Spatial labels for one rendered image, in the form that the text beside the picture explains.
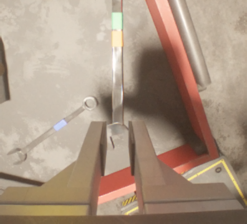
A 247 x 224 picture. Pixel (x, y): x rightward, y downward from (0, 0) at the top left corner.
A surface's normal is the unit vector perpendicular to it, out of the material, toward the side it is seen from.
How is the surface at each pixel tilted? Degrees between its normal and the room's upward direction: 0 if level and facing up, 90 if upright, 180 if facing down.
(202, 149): 0
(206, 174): 0
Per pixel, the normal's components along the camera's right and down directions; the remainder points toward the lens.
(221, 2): 0.03, 0.27
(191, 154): -0.40, -0.88
